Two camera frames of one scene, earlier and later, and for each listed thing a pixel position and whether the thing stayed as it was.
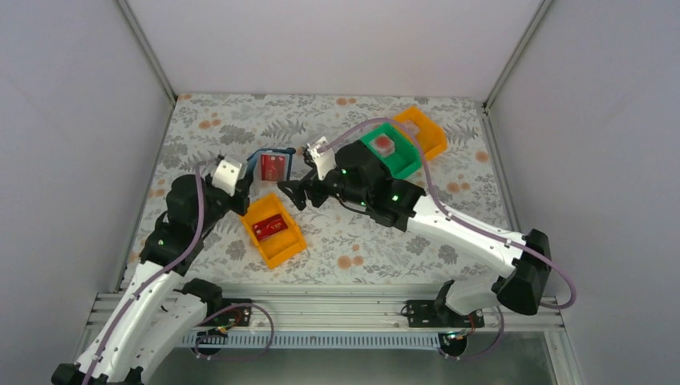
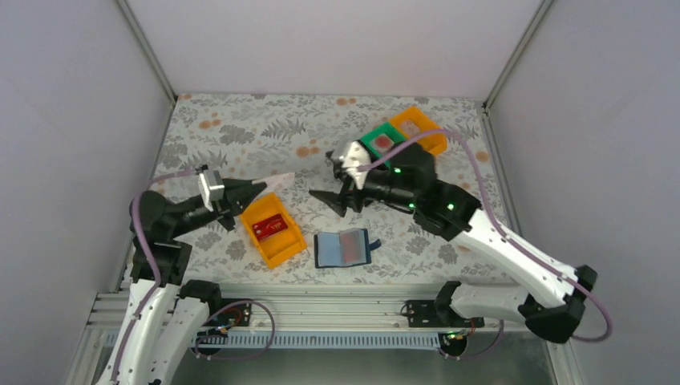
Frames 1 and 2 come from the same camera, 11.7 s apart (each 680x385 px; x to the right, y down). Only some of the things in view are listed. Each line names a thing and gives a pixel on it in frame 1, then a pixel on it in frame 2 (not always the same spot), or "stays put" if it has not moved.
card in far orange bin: (410, 126) stays put
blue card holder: (270, 165) to (347, 247)
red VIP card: (269, 227) stays put
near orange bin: (275, 230) stays put
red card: (273, 168) to (353, 246)
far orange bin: (432, 139) stays put
